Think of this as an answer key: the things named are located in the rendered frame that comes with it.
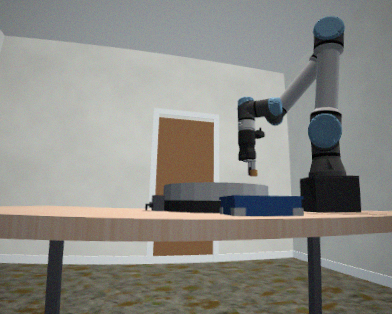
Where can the blue crate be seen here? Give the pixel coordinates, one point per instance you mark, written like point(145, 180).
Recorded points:
point(243, 205)

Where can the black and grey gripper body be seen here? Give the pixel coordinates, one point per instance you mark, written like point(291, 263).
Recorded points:
point(246, 139)

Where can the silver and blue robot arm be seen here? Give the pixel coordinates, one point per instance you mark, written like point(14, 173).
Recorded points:
point(324, 129)

